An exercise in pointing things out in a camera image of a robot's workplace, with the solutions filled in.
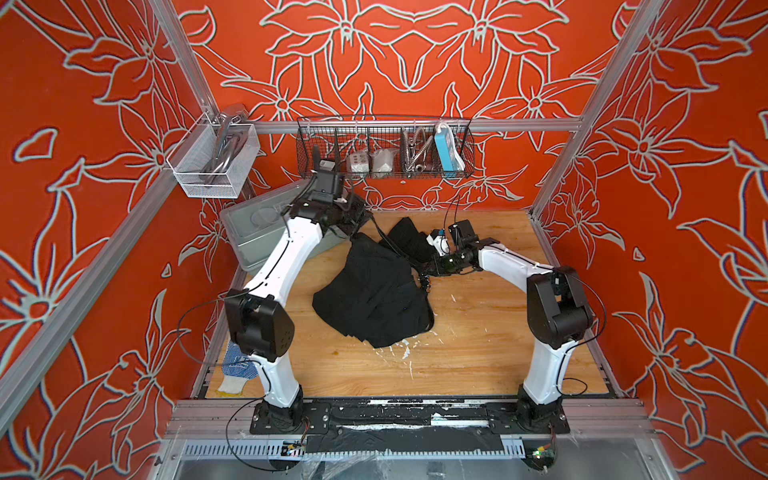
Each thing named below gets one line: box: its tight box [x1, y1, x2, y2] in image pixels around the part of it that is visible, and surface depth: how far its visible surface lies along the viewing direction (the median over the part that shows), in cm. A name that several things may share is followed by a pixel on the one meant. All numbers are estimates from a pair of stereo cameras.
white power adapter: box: [350, 152, 369, 175], surface depth 93 cm
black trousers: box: [312, 218, 437, 347], surface depth 85 cm
